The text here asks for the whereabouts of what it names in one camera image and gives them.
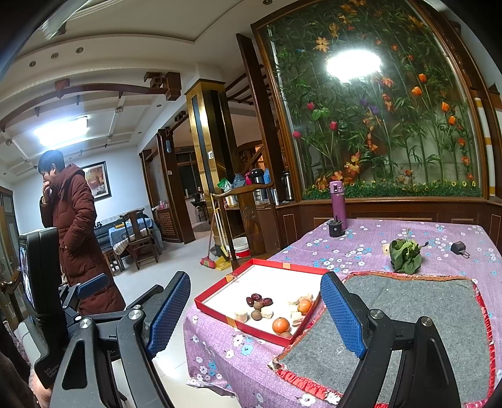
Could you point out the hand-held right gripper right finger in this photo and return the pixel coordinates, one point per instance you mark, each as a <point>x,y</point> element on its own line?
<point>341,314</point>

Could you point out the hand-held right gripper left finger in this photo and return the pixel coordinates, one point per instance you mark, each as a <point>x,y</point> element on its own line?
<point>168,314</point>

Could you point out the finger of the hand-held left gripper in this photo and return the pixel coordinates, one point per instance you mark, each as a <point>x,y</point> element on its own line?
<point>151,294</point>
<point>94,283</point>

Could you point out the orange mandarin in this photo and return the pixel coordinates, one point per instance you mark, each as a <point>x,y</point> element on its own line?
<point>281,325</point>
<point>304,306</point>

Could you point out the red box tray white inside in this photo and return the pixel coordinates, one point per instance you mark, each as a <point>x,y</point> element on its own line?
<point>274,280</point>

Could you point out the person's left hand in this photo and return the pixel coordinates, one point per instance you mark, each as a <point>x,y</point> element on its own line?
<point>41,394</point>

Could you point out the blue checked table cover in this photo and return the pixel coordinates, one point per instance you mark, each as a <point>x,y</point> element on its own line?
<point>117,237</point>

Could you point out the dark wooden chair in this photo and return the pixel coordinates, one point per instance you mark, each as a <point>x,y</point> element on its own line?
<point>137,235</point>

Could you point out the purple floral tablecloth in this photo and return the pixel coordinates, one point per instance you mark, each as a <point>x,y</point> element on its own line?
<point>353,251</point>

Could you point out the grey mat with red fringe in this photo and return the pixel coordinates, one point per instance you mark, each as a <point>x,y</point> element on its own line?
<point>411,306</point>

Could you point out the brown longan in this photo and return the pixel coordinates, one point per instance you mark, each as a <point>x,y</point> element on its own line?
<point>258,305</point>
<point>255,315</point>

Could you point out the small black cup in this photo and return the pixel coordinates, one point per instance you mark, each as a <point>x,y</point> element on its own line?
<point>336,228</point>

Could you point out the green leafy vegetable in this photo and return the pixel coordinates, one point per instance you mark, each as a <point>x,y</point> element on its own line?
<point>406,253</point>

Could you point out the white plastic bucket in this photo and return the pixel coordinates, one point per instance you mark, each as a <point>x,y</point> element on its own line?
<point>240,247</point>

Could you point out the purple thermos bottle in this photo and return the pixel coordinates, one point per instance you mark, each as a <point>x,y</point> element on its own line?
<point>337,204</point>

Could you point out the black plug adapter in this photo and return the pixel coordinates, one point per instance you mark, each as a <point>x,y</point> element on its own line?
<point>459,248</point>

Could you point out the silver thermos flask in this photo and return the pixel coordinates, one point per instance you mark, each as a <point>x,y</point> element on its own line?
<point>287,184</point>

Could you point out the ceiling light panel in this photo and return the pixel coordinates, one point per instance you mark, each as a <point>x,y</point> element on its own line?
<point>60,127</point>

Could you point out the gold mirrored pillar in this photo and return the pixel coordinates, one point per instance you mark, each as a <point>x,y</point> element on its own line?
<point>204,137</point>

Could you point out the artificial flower glass partition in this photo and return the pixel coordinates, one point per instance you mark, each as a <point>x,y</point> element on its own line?
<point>372,129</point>

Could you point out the white yellow-banded column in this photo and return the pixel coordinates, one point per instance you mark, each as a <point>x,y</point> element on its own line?
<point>484,137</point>

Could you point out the framed wall painting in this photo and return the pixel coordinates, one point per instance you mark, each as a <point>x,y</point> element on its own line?
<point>98,182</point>

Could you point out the wooden chair with curved rail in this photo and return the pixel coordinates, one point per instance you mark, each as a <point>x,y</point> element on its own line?
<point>251,212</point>

